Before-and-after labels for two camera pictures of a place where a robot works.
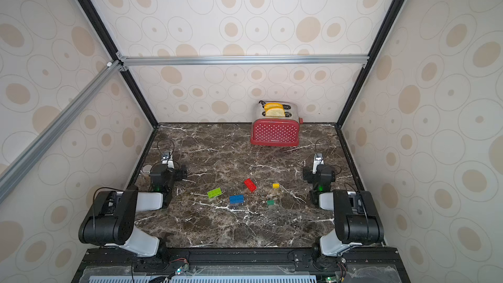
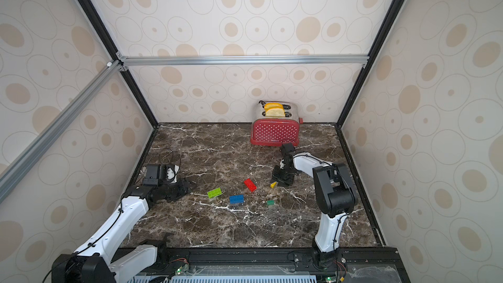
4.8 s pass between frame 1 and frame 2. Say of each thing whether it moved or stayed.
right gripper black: moved
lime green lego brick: stayed
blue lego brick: stayed
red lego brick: stayed
